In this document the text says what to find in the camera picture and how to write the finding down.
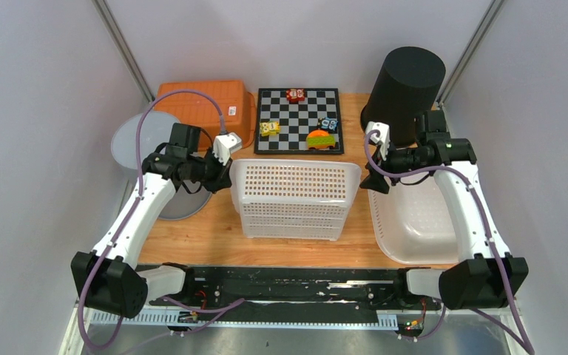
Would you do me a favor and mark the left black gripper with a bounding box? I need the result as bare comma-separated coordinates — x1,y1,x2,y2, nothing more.
187,146,232,194

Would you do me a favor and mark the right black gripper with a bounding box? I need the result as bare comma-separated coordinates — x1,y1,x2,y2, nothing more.
359,139,427,194

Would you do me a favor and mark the grey bin black liner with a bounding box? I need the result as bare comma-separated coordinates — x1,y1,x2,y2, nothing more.
110,110,212,222

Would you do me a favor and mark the large white plastic tub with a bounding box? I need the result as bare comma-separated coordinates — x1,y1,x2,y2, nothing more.
368,173,458,266

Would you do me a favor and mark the white perforated basket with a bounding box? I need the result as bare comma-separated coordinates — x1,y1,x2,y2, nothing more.
230,159,361,241

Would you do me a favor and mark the orange plastic tub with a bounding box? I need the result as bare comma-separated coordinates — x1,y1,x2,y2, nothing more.
154,80,257,148

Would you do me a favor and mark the black ribbed bin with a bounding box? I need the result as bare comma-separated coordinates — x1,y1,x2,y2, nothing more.
360,46,446,148

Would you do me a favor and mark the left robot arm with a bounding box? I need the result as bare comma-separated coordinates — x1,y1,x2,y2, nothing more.
70,124,242,318

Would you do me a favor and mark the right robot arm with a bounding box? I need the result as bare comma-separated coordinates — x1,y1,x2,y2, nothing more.
359,110,529,310

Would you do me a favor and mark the orange green toy burger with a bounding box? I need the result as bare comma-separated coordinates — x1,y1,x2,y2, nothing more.
305,129,336,150

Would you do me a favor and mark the yellow toy block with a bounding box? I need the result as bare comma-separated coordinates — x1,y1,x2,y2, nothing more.
260,121,281,137

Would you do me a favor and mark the blue toy block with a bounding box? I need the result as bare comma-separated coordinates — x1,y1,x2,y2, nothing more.
317,118,339,134

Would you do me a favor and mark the black white chessboard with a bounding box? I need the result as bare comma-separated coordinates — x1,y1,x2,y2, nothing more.
254,88,345,155

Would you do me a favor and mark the red toy block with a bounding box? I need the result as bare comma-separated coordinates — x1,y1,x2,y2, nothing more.
285,89,306,104

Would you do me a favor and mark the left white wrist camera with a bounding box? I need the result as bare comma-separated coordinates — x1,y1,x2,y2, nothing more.
212,132,243,166

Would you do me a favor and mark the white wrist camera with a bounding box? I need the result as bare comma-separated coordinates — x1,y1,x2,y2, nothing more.
212,132,243,166
365,121,391,160

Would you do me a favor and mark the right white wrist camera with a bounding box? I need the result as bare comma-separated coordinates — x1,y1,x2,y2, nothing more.
365,121,391,160

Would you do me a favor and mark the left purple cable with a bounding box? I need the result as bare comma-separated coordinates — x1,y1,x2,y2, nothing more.
76,89,229,351

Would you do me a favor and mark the purple cable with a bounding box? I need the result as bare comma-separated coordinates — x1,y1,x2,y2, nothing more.
76,89,229,351
363,129,535,355

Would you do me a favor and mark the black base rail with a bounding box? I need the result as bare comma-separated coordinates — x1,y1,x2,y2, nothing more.
73,264,520,331

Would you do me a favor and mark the left aluminium frame post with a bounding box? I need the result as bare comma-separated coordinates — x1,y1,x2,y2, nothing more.
92,0,155,102

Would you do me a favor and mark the aluminium frame post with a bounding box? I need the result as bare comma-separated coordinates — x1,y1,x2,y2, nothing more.
92,0,155,102
436,0,507,112

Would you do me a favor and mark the right aluminium frame post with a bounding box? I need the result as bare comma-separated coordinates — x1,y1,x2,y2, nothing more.
436,0,507,112

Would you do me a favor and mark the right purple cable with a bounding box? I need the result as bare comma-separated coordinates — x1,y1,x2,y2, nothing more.
363,129,535,355

